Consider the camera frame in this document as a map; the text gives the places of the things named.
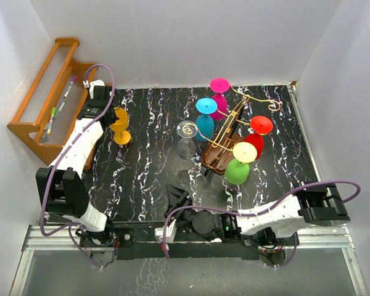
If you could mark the yellow orange plastic wine glass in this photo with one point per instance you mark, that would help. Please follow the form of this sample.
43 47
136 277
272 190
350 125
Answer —
119 127

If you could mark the purple capped marker pen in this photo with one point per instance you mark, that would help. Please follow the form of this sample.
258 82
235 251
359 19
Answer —
69 87

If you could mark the green capped marker pen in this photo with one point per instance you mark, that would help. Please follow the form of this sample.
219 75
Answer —
52 117

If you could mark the black front mounting rail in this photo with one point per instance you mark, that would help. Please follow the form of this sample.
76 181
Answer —
137 241

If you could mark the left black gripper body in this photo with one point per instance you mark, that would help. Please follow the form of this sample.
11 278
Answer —
115 117

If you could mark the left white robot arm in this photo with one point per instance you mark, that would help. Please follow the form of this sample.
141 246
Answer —
60 186

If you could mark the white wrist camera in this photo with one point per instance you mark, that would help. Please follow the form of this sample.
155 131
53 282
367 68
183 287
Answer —
90 85
170 232

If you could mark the wooden stepped shelf rack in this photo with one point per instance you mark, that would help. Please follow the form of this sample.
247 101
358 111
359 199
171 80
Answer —
31 119

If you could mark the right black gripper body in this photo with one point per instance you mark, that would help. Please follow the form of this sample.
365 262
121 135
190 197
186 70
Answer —
184 201

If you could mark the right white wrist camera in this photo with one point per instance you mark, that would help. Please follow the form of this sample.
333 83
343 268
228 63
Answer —
170 232

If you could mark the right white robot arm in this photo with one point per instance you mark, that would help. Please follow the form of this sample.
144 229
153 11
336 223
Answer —
265 225

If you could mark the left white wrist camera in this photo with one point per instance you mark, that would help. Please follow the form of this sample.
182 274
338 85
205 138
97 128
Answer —
90 85

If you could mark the blue plastic wine glass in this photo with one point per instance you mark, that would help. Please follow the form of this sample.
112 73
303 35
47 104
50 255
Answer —
205 124

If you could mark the gold wire wine glass rack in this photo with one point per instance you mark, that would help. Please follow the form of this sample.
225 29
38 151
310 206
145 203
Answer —
228 132

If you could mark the green plastic wine glass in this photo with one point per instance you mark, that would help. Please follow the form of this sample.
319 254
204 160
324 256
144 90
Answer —
237 171

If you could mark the red plastic wine glass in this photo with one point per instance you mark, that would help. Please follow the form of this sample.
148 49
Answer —
261 126

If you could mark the magenta plastic wine glass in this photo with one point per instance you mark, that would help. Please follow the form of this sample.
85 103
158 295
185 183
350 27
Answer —
219 86

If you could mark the clear glass wine glass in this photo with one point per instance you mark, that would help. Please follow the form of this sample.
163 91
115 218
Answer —
186 131

